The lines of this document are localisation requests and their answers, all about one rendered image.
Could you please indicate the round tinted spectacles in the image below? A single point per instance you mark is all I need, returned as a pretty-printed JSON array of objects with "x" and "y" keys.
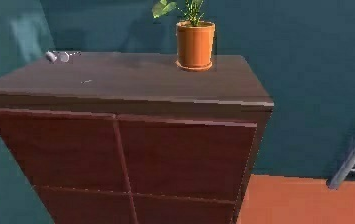
[{"x": 58, "y": 56}]

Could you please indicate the dark brown chest of drawers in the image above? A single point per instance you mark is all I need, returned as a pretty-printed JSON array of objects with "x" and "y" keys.
[{"x": 145, "y": 146}]

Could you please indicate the green plant in orange pot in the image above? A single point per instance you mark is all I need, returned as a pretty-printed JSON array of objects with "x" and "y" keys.
[{"x": 195, "y": 45}]

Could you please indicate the grey metal frame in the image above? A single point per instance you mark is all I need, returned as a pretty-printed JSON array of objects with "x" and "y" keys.
[{"x": 350, "y": 160}]

